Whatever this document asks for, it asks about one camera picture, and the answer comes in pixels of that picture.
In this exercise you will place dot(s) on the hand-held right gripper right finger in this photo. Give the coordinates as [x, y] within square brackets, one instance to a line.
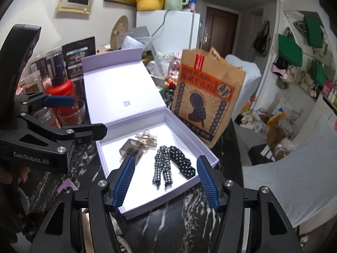
[208, 184]

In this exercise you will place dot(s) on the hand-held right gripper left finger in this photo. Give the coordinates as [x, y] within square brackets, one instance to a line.
[123, 183]

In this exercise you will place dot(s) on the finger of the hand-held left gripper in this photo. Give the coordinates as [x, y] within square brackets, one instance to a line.
[89, 131]
[60, 101]

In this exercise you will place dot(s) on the polka dot scrunchie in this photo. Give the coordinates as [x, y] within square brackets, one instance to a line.
[184, 162]

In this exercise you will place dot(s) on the dark translucent hair claw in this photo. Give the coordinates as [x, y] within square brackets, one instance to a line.
[130, 146]

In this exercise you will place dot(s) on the checkered scrunchie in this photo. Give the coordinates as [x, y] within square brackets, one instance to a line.
[163, 163]

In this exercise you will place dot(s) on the gold metal hair claw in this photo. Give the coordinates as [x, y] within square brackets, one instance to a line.
[147, 137]

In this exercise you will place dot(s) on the lavender gift box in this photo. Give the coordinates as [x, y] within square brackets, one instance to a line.
[121, 84]

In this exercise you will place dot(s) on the person's left hand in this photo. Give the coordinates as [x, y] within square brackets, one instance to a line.
[21, 176]

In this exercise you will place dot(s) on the red canister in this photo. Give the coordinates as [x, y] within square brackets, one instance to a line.
[64, 89]

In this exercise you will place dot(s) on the drinking glass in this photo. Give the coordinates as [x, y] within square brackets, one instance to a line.
[72, 114]

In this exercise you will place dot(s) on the tall dark jar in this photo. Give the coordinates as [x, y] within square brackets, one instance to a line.
[56, 66]

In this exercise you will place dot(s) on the black pouch bag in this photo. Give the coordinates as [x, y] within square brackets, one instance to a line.
[77, 58]

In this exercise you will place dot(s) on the purple card box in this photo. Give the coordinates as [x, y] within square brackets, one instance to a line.
[67, 185]

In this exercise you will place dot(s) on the pile of plastic bags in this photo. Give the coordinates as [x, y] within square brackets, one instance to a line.
[273, 129]

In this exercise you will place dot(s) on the brown printed paper bag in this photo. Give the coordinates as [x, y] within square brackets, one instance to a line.
[205, 97]

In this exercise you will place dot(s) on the pale blue sheet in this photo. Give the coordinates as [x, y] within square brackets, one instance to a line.
[295, 176]

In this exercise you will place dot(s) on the round woven mat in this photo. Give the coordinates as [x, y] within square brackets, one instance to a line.
[119, 33]

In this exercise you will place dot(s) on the clear plastic wrap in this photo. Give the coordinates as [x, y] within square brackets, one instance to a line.
[163, 64]

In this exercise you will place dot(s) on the grey paper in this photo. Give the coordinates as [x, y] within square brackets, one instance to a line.
[139, 35]

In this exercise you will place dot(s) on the white bedding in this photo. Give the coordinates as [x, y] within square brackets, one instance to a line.
[244, 76]

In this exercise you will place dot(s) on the white refrigerator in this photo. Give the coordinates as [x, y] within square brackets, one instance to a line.
[179, 29]

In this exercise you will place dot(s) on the row of bottles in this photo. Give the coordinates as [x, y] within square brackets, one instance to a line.
[330, 91]

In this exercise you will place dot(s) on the dark hanging bag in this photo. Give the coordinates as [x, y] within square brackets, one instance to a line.
[262, 39]

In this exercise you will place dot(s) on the brown door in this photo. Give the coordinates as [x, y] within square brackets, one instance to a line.
[218, 29]

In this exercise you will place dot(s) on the green tote bag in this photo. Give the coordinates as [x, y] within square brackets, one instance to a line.
[314, 30]
[319, 73]
[289, 51]

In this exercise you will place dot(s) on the pink bottle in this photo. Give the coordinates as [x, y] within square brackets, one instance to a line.
[193, 5]

